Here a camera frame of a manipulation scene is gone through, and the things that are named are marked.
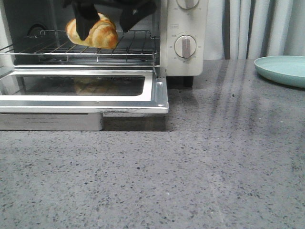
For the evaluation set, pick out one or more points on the oven wire rack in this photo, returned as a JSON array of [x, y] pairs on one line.
[[51, 46]]

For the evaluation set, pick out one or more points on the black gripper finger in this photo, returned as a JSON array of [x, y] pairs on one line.
[[86, 15], [134, 11]]

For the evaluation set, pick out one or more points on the glass oven door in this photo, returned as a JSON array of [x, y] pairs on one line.
[[77, 91]]

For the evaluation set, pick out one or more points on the oven control knob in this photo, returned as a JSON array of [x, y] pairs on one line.
[[185, 46], [187, 4]]

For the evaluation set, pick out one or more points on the upper oven control knob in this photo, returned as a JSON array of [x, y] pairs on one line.
[[187, 4]]

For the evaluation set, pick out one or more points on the teal round plate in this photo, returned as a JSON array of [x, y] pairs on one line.
[[286, 70]]

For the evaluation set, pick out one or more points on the lower oven control knob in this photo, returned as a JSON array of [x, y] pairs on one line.
[[185, 46]]

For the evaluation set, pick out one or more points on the white Toshiba toaster oven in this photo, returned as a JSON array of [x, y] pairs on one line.
[[21, 18]]

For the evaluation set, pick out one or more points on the grey pleated curtain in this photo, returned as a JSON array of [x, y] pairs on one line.
[[249, 29]]

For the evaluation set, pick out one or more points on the golden bread roll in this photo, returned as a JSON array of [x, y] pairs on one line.
[[102, 35]]

